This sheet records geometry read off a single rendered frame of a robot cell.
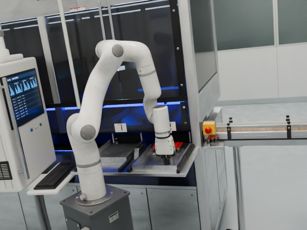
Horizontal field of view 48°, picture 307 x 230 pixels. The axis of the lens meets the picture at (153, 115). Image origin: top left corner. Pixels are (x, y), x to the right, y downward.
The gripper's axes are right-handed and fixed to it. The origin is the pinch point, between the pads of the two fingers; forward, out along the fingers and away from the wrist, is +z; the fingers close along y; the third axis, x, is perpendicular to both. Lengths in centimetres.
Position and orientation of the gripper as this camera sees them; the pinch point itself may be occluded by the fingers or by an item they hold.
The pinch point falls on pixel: (166, 162)
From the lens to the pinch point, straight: 191.3
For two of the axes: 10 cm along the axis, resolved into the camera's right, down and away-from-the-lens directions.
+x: -3.0, 2.8, -9.1
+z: 1.3, 9.6, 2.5
